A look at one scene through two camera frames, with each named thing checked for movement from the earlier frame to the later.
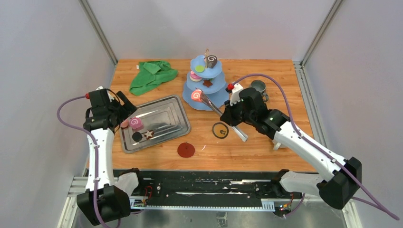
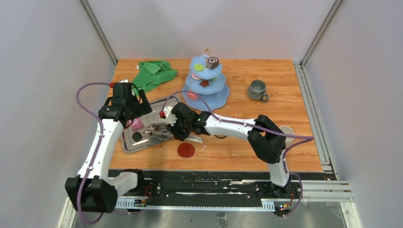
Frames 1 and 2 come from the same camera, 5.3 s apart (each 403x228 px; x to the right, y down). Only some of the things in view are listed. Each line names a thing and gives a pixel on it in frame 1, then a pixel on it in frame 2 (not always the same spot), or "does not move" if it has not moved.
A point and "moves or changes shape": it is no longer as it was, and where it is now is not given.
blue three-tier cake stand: (206, 75) does not move
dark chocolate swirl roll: (212, 61) does not move
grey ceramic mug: (260, 86) does not move
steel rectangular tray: (162, 120) does not move
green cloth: (149, 74) does not move
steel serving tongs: (205, 99) to (170, 135)
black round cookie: (137, 137) does not move
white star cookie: (148, 134) moves or changes shape
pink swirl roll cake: (136, 123) does not move
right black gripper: (227, 117) to (173, 130)
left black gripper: (127, 109) to (144, 108)
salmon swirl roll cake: (196, 95) moves or changes shape
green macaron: (199, 68) does not move
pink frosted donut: (194, 77) does not move
